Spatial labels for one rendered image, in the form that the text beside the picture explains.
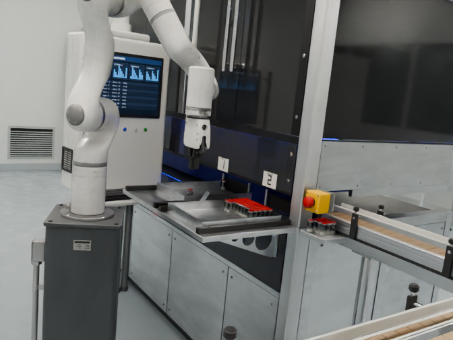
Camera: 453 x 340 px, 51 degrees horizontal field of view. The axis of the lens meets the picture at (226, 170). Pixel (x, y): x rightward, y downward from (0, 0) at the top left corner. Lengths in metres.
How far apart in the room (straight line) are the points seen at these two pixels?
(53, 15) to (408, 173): 5.66
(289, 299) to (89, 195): 0.83
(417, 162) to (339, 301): 0.69
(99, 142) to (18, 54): 5.22
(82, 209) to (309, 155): 0.82
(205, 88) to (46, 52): 5.54
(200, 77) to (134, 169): 1.07
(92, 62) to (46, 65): 5.29
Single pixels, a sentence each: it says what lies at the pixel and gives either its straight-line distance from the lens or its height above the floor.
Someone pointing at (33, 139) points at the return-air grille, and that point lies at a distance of 6.99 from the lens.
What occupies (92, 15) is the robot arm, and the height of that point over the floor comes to 1.55.
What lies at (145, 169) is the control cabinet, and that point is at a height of 0.90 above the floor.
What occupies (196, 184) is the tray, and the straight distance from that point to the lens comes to 2.25.
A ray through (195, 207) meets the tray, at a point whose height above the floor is 0.89.
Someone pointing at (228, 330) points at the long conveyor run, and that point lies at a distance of 0.75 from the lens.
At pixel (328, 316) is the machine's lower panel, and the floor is 0.49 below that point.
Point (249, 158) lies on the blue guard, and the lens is 1.99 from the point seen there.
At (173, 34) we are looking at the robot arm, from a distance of 1.57.
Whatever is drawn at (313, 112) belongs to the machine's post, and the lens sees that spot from 1.71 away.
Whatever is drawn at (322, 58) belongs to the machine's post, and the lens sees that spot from 1.72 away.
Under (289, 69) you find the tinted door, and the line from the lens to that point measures 1.84.
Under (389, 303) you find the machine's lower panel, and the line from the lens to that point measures 2.35.
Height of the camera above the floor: 1.36
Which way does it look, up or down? 10 degrees down
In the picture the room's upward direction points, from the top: 6 degrees clockwise
